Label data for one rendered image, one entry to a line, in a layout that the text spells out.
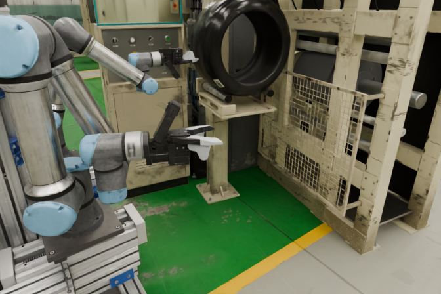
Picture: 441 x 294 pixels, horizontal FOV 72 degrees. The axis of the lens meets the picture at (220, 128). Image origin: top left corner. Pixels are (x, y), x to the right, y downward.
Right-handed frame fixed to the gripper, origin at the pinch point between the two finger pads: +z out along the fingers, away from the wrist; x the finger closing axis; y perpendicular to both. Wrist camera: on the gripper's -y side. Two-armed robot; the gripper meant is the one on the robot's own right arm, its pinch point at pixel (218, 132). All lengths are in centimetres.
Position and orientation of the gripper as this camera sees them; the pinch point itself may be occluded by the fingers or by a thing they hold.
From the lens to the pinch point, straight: 81.9
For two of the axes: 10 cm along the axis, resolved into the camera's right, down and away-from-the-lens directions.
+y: 0.2, 9.7, 2.5
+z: 9.9, -0.6, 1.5
